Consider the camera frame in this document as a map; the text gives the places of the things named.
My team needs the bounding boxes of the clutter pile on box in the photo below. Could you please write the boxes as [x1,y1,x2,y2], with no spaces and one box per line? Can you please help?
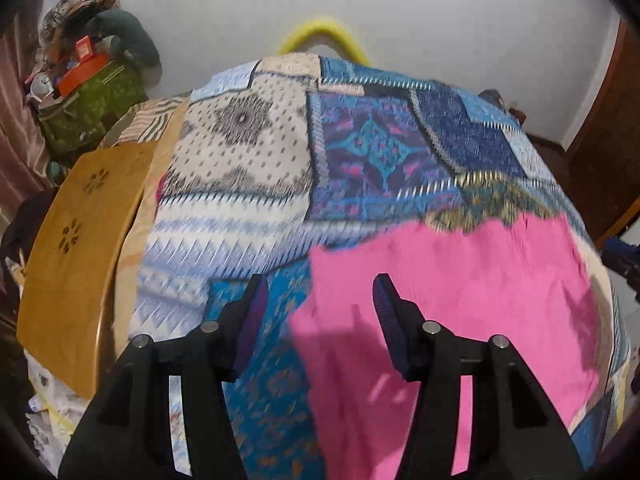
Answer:
[27,0,160,116]

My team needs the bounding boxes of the striped pink curtain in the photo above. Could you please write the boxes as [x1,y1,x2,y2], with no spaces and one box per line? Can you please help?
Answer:
[1,0,50,226]

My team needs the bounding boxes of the blue patchwork bedspread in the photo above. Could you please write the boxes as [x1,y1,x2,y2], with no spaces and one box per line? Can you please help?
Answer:
[114,53,630,479]

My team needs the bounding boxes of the brown wooden door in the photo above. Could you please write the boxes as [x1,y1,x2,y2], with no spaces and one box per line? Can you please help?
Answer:
[568,22,639,240]

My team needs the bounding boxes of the yellow foam arch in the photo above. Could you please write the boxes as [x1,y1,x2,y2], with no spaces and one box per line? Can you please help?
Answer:
[278,16,371,66]

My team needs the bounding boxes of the green storage box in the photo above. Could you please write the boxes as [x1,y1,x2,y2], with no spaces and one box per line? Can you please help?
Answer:
[37,61,146,158]

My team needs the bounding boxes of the pink knit sweater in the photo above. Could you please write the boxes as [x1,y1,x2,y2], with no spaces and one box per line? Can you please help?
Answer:
[288,214,600,479]

